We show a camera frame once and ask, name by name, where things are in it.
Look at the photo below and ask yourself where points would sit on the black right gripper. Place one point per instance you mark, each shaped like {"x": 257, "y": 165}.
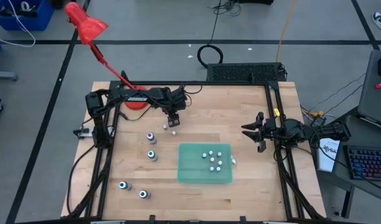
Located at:
{"x": 271, "y": 130}

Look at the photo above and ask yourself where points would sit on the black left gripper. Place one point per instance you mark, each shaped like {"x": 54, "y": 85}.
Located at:
{"x": 175, "y": 99}

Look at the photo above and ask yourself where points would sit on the large purple food coloring bottle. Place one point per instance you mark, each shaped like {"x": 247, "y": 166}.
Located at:
{"x": 151, "y": 137}

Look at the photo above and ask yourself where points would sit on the large green food coloring bottle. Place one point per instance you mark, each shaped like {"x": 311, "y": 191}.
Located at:
{"x": 152, "y": 155}

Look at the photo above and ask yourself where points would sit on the large black food coloring bottle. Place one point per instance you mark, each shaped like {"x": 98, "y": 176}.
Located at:
{"x": 144, "y": 194}

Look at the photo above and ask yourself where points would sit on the large blue food coloring bottle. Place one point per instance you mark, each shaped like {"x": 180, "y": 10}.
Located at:
{"x": 124, "y": 185}

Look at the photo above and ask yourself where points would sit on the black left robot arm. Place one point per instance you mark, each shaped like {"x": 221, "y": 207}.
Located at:
{"x": 115, "y": 95}

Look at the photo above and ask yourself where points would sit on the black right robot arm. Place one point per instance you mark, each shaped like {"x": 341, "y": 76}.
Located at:
{"x": 296, "y": 130}

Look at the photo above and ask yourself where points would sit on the teal translucent plastic bin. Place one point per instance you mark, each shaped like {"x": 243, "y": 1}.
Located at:
{"x": 193, "y": 168}

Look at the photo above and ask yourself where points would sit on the black perforated computer case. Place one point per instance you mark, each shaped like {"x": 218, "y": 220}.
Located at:
{"x": 243, "y": 72}

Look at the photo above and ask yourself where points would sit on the black power adapter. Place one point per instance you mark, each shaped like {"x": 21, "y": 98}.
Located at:
{"x": 317, "y": 122}

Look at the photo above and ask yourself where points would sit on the white printed booklet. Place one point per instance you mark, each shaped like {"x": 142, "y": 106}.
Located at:
{"x": 329, "y": 155}

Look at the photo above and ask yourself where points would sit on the dark grey desk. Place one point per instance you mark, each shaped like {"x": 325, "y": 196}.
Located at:
{"x": 352, "y": 155}

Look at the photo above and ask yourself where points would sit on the backlit black keyboard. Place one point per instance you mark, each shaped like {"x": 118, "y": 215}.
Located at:
{"x": 368, "y": 161}

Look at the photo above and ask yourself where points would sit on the red desk lamp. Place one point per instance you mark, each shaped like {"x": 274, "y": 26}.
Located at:
{"x": 87, "y": 28}

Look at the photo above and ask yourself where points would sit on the person's shoe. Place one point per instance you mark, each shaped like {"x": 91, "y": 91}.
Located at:
{"x": 380, "y": 20}

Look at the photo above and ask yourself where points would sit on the blue storage bin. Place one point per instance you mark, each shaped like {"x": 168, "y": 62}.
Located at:
{"x": 38, "y": 18}

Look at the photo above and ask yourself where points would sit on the black metal rig frame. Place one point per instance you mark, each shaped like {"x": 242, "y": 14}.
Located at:
{"x": 221, "y": 83}

